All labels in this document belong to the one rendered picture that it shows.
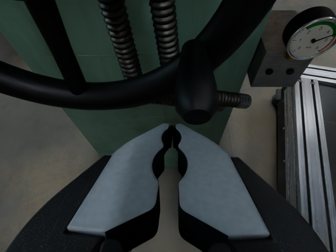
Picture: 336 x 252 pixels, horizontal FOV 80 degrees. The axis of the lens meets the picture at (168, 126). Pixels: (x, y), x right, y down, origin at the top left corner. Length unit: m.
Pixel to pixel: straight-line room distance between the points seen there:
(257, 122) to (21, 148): 1.12
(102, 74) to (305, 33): 0.35
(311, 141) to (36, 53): 0.79
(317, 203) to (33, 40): 0.78
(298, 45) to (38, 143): 1.06
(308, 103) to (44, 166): 1.10
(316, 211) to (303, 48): 0.49
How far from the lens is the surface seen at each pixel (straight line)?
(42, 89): 0.22
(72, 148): 1.04
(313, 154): 0.79
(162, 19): 0.21
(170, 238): 0.83
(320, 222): 0.72
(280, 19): 0.46
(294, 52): 0.35
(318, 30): 0.34
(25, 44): 0.47
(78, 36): 0.41
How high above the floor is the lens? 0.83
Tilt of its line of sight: 58 degrees down
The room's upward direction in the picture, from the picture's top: 4 degrees counter-clockwise
